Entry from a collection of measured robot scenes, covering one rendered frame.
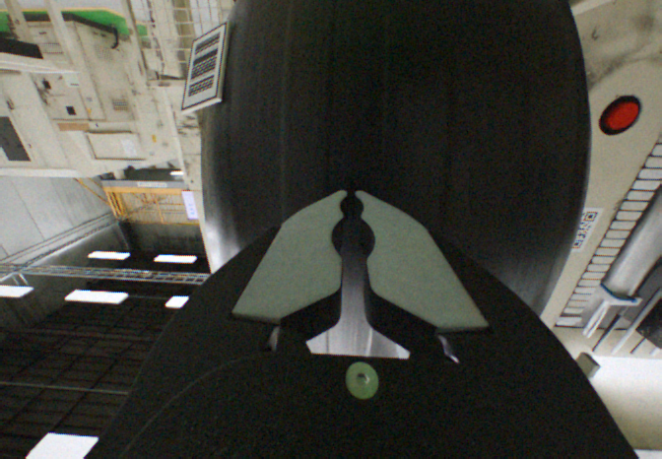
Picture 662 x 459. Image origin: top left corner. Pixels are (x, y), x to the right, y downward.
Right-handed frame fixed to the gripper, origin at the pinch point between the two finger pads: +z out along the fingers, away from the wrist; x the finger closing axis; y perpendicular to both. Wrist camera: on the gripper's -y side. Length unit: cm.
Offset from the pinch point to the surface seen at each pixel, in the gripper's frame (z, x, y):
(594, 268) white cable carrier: 19, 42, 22
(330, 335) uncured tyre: -1.0, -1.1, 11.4
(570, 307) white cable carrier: 18, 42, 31
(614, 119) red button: 20.6, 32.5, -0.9
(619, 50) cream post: 21.9, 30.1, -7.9
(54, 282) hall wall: 534, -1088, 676
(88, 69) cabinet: 320, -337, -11
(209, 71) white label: 6.5, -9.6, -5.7
